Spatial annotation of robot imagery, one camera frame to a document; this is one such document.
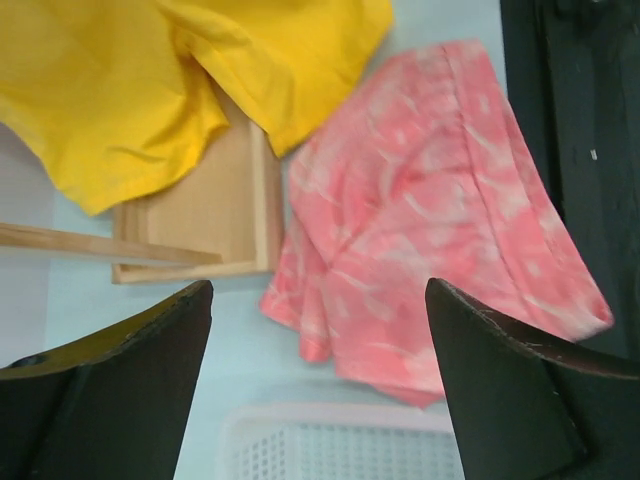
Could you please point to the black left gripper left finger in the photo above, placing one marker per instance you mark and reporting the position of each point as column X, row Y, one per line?
column 110, row 405

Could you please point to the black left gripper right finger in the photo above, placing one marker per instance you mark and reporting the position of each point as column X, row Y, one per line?
column 526, row 404

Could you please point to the pink patterned shorts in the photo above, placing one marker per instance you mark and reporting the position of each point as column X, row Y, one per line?
column 423, row 173

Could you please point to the yellow shorts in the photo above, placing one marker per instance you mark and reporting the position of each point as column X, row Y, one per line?
column 119, row 99

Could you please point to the white plastic basket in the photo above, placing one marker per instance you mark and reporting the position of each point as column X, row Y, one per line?
column 338, row 441

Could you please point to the wooden clothes rack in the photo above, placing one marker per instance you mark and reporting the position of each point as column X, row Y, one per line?
column 224, row 218

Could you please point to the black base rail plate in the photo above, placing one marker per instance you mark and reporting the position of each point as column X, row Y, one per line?
column 572, row 70

